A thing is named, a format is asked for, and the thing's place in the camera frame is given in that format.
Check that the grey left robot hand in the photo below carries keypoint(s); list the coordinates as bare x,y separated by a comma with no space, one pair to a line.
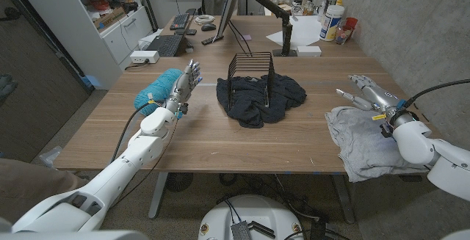
183,86

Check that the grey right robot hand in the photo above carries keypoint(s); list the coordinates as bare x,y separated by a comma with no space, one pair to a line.
378,98

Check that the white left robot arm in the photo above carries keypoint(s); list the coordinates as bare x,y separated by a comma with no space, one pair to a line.
121,170

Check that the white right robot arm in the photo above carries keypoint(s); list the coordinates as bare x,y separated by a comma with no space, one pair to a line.
433,155

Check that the teal yarn skein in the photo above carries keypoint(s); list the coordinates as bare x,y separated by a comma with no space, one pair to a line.
156,87

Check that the light grey shirt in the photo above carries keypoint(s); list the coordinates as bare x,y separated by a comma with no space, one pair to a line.
363,144

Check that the dark navy shirt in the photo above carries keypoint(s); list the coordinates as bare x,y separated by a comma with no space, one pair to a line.
249,102

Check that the black keyboard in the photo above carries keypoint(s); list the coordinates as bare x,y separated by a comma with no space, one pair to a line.
167,44
179,21

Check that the white power box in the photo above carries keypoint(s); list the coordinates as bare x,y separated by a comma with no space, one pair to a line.
144,56

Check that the black remote control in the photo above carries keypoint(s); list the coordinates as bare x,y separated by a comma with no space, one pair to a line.
212,40

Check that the black computer mouse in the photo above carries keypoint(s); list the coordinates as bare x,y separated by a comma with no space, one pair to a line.
208,27

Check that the clear drinking glass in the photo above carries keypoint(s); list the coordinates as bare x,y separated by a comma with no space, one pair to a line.
342,36

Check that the purple sticky note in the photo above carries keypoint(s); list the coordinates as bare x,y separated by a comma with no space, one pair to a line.
246,37

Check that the red cup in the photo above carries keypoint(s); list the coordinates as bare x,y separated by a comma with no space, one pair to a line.
351,22

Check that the small white box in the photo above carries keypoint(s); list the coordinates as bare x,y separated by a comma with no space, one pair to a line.
308,51

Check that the white wipes canister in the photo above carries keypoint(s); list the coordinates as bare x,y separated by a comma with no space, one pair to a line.
331,23

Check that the computer monitor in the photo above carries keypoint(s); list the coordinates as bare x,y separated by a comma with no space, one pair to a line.
228,5

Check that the cardboard box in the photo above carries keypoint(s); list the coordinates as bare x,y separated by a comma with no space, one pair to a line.
109,19

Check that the white paper sheet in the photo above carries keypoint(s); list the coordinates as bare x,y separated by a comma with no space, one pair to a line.
304,31

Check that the grey table leg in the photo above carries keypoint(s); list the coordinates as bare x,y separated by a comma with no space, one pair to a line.
158,196
344,199

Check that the dark-lidded bottle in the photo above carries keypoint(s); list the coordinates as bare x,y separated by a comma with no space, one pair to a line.
330,1

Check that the white shelf cabinet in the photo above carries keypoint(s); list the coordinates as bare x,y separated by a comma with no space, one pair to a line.
77,38

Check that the white robot torso base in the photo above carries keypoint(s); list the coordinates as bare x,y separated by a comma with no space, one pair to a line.
253,214

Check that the person's brown trouser leg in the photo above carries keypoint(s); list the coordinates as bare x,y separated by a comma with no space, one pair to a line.
33,188

